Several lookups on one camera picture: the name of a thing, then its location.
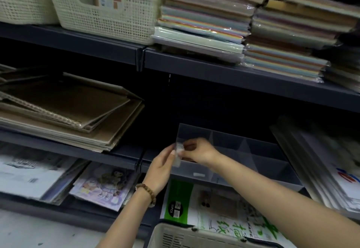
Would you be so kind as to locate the person's left hand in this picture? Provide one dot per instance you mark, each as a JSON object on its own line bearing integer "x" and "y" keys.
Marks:
{"x": 159, "y": 172}

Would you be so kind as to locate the person's right hand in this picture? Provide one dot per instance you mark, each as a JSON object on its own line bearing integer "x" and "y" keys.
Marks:
{"x": 201, "y": 152}

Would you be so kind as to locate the white eraser bundle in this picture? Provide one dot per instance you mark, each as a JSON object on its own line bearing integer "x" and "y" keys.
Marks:
{"x": 178, "y": 155}

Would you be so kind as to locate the clear plastic divided tray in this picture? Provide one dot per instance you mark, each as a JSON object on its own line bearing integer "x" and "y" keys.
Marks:
{"x": 253, "y": 155}

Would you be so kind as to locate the beige plastic shopping basket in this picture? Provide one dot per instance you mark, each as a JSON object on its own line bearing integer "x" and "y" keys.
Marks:
{"x": 197, "y": 240}

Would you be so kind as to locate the person's right forearm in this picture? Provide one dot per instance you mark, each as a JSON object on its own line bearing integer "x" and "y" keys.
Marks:
{"x": 281, "y": 200}

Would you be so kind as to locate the person's left forearm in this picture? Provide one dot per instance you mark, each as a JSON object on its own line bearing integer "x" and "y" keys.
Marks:
{"x": 126, "y": 222}

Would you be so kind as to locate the white lattice storage basket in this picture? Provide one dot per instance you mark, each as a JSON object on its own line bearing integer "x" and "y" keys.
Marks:
{"x": 123, "y": 17}
{"x": 22, "y": 0}

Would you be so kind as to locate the green and white paper pack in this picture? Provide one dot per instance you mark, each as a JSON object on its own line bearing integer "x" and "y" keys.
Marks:
{"x": 180, "y": 197}

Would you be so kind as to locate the purple cartoon cover book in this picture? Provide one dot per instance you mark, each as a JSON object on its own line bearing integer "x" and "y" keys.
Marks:
{"x": 104, "y": 186}

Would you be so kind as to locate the dark metal shelf unit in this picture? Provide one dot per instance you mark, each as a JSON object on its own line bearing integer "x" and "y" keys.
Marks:
{"x": 253, "y": 79}

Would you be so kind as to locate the brown sketchbook stack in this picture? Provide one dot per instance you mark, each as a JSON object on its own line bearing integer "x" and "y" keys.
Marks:
{"x": 70, "y": 110}

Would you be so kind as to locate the white poster paper stack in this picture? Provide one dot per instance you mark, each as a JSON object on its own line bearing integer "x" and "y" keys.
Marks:
{"x": 323, "y": 166}

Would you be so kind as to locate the spiral sketch pad stack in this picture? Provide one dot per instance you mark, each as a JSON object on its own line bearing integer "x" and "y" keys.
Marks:
{"x": 33, "y": 174}

